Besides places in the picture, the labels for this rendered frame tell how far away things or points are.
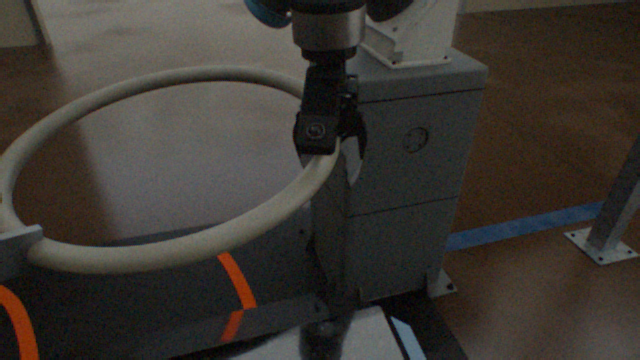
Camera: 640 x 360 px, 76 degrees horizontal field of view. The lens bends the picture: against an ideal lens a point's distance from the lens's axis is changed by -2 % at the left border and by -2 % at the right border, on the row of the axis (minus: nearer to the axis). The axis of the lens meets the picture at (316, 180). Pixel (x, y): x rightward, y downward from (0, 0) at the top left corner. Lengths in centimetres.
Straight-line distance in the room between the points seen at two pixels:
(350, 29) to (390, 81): 59
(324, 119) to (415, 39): 68
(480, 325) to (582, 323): 36
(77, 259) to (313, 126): 29
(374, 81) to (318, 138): 60
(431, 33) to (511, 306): 103
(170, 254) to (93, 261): 8
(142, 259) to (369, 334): 25
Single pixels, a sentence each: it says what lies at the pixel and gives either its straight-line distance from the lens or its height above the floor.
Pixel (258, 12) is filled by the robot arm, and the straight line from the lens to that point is 67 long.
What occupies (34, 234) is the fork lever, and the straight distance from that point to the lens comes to 52.
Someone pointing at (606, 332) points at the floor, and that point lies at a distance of 179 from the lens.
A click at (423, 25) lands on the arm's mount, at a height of 95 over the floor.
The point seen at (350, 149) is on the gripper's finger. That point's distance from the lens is 58.
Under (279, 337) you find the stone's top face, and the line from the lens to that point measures 48.
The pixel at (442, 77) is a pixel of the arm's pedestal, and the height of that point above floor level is 84.
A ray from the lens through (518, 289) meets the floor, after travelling 178.
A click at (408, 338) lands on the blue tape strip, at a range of 52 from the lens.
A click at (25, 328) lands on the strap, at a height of 2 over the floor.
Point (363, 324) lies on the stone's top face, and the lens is 49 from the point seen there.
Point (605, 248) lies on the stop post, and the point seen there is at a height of 3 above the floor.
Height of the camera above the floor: 122
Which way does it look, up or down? 34 degrees down
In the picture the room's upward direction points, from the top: straight up
